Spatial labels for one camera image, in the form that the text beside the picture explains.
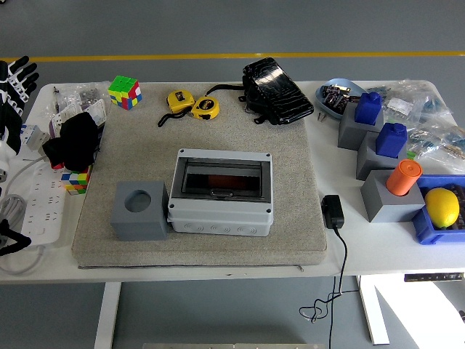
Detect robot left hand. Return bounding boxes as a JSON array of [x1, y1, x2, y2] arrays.
[[0, 55, 40, 170]]

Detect transparent hinged box lid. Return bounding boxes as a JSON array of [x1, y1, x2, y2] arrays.
[[170, 156, 272, 204]]

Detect orange cylinder battery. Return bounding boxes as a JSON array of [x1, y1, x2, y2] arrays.
[[207, 175, 251, 188], [385, 159, 424, 197]]

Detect blue block battery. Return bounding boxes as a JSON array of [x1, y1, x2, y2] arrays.
[[374, 122, 408, 159], [354, 91, 384, 127]]

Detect grey electrical box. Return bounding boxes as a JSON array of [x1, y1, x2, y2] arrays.
[[166, 148, 273, 237]]

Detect white circuit breaker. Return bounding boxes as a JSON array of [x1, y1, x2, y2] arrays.
[[20, 124, 51, 156]]

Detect black table control panel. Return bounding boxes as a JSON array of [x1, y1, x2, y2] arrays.
[[403, 271, 465, 283]]

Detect clear bags of screws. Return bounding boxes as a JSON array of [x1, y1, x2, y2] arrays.
[[38, 82, 112, 124]]

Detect black cloth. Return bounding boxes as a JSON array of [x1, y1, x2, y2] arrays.
[[42, 111, 101, 172]]

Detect white plug packet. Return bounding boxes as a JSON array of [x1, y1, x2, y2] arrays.
[[49, 98, 110, 137]]

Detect white table leg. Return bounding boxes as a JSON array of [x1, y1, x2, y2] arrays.
[[357, 275, 390, 345], [93, 281, 123, 349]]

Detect blue plastic bin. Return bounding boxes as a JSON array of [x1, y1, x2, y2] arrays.
[[411, 174, 465, 246]]

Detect colourful puzzle cube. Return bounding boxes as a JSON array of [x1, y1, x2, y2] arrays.
[[108, 75, 142, 111], [60, 166, 92, 196]]

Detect yellow lemon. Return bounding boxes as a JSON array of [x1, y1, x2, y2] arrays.
[[424, 188, 461, 230]]

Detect white power strip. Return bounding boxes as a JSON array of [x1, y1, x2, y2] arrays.
[[18, 159, 68, 250]]

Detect grey holder block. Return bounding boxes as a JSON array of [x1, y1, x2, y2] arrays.
[[337, 103, 385, 151], [355, 130, 408, 182], [360, 169, 426, 224], [110, 180, 171, 242]]

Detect yellow tape measure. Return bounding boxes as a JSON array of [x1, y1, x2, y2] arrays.
[[157, 89, 195, 128], [190, 95, 221, 121]]

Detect black power adapter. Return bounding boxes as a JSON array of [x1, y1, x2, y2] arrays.
[[320, 194, 345, 230]]

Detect clear bags of components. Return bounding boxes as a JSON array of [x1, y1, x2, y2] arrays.
[[366, 79, 465, 161]]

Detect grey-brown mat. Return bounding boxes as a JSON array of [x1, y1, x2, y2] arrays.
[[71, 81, 328, 270]]

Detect dark small components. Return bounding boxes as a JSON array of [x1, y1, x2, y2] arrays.
[[321, 84, 352, 111]]

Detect light blue bowl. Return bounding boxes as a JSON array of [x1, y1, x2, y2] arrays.
[[314, 78, 368, 121]]

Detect black glossy pouch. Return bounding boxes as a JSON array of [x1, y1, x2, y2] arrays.
[[209, 57, 315, 127]]

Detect black adapter cord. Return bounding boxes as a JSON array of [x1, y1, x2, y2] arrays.
[[299, 227, 360, 349]]

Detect white power strip cord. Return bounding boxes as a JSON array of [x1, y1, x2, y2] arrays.
[[0, 244, 50, 276]]

